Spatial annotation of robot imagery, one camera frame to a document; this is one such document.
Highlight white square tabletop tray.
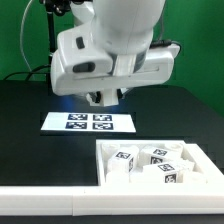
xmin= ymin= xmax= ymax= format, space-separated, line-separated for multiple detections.
xmin=96 ymin=139 xmax=224 ymax=185

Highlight black cables on table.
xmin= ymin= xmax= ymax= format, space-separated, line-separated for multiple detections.
xmin=2 ymin=63 xmax=53 ymax=82

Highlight black camera stand pole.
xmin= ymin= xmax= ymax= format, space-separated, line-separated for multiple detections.
xmin=39 ymin=0 xmax=72 ymax=84

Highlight white marker base sheet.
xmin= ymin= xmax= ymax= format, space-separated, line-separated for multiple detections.
xmin=41 ymin=112 xmax=136 ymax=133

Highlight grey cable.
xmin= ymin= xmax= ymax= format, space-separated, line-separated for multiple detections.
xmin=19 ymin=0 xmax=35 ymax=73

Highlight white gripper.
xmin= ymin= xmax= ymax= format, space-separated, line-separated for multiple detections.
xmin=51 ymin=22 xmax=180 ymax=96

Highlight white L-shaped corner fence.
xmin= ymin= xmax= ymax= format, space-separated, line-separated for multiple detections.
xmin=0 ymin=143 xmax=224 ymax=217

